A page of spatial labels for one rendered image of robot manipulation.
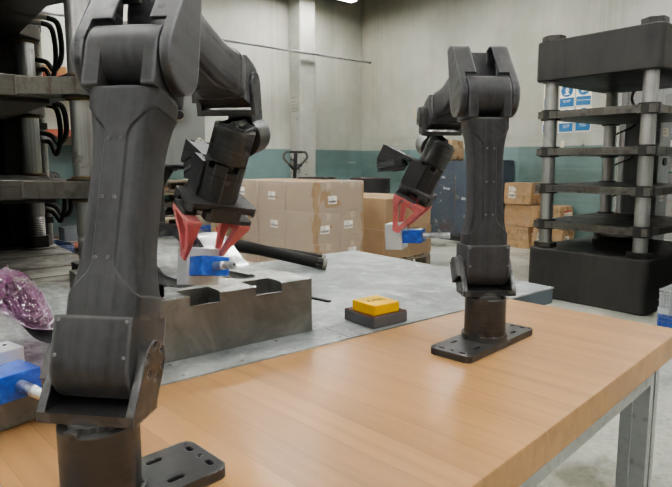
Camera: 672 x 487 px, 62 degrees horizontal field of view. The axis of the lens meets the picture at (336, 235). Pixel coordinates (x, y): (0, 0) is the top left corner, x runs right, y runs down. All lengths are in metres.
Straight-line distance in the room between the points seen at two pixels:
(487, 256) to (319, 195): 3.86
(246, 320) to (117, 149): 0.45
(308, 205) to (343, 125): 5.21
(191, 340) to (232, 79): 0.37
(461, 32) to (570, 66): 4.24
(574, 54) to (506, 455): 4.30
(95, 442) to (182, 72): 0.31
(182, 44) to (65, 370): 0.29
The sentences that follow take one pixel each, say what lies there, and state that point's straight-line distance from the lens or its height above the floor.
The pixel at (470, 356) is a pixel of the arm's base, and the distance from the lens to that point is 0.84.
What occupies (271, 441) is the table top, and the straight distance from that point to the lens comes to 0.61.
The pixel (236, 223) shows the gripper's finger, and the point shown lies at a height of 0.99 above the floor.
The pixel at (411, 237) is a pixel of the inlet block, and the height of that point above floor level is 0.93.
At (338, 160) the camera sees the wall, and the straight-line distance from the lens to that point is 9.74.
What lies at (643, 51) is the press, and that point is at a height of 1.83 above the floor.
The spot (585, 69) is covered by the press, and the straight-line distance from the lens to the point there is 4.71.
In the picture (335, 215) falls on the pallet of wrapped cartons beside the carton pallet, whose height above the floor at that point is 0.64.
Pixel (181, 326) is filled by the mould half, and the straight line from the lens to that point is 0.84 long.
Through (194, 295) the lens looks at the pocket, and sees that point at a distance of 0.89.
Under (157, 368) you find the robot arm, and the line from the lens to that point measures 0.50.
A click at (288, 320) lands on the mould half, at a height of 0.83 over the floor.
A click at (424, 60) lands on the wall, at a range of 9.22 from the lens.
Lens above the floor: 1.08
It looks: 7 degrees down
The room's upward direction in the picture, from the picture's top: straight up
